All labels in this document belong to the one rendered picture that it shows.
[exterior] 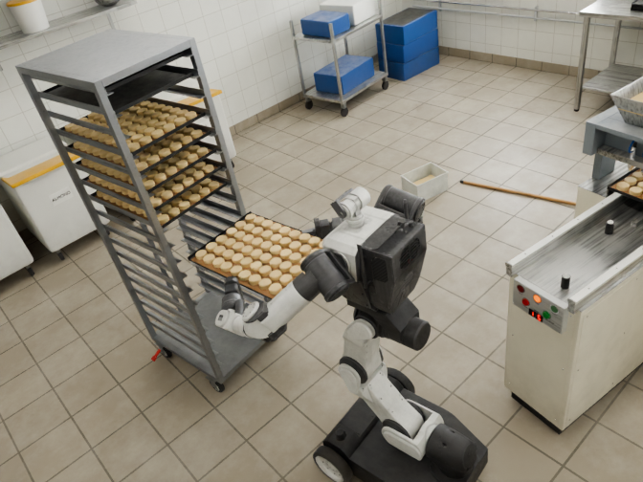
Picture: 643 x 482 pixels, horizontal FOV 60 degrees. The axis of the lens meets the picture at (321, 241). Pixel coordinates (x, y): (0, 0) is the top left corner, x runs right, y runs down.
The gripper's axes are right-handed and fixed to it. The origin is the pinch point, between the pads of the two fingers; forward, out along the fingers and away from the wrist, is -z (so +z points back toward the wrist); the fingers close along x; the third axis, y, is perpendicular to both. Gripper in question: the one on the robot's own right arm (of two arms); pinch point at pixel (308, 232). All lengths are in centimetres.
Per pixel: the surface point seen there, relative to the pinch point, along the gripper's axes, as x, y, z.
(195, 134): 42, -32, -41
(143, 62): 81, -17, -49
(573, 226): -10, 18, 111
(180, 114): 51, -36, -46
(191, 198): 15, -24, -51
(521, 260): -11, 33, 83
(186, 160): 31, -31, -49
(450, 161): -101, -206, 121
